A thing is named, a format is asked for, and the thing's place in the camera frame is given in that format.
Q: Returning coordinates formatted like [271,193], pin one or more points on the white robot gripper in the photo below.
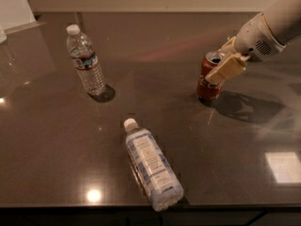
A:
[254,39]

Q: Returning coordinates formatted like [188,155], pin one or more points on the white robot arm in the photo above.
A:
[284,20]

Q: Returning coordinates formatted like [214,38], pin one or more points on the clear water bottle red label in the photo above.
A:
[85,60]

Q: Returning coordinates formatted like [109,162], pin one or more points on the red coke can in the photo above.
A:
[205,90]

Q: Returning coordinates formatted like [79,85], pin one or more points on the blue label plastic bottle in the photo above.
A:
[159,181]

